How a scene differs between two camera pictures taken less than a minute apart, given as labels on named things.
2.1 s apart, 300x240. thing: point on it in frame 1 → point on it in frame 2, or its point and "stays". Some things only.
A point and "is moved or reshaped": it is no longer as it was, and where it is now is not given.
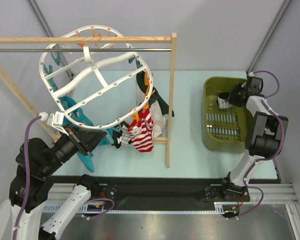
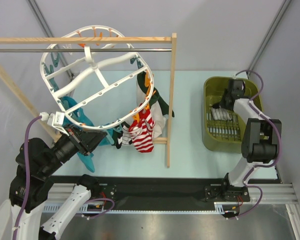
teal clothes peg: [118, 128] stays
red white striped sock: [146, 125] is moved or reshaped
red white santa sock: [141, 131] stays
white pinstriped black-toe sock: [223, 102] is moved or reshaped
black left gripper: [86, 140] stays
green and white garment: [145, 93] stays
